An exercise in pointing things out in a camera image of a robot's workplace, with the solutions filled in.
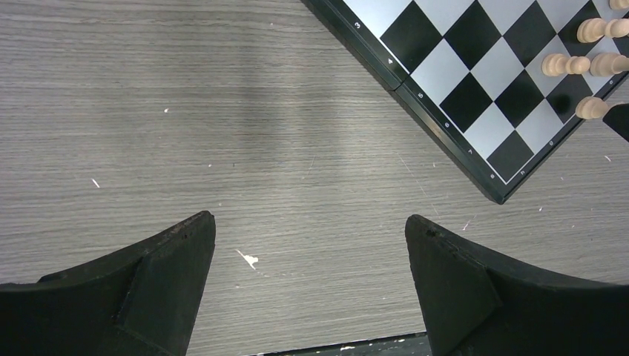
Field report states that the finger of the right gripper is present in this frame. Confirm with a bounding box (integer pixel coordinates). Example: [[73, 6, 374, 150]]
[[602, 103, 629, 142]]

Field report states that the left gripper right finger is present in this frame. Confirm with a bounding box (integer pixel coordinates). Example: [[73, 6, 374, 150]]
[[404, 214, 628, 355]]

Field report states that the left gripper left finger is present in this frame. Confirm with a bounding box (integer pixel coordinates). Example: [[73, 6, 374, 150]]
[[1, 211, 216, 355]]

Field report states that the light chess piece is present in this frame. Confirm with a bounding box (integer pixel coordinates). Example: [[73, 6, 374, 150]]
[[590, 53, 628, 76], [575, 96, 610, 120], [576, 18, 629, 43], [541, 53, 591, 76], [609, 0, 629, 10]]

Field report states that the black white chess board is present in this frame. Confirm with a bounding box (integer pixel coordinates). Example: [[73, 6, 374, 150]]
[[306, 0, 628, 204]]

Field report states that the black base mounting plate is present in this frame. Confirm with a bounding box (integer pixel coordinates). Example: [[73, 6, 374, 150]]
[[257, 332, 432, 356]]

